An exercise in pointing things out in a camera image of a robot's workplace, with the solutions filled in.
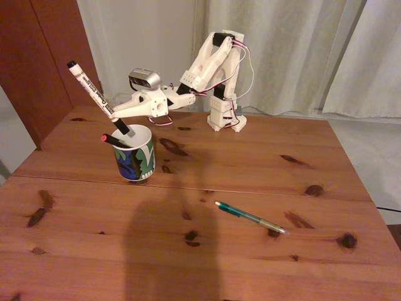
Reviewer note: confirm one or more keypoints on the black pen with red ends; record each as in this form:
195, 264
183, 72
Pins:
114, 140

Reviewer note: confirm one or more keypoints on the white marker with black caps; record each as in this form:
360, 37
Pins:
91, 89

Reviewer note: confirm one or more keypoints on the teal transparent ballpoint pen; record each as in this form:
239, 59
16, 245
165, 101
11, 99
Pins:
247, 216

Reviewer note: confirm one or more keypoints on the white cup with leaf print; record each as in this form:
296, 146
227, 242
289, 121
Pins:
134, 163

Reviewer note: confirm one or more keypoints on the brown wooden cabinet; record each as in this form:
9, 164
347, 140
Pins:
40, 47

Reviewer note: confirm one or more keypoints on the white curtain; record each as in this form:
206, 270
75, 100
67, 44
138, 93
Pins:
376, 62
297, 47

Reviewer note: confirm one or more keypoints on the silver oval camera box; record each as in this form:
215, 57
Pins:
147, 78

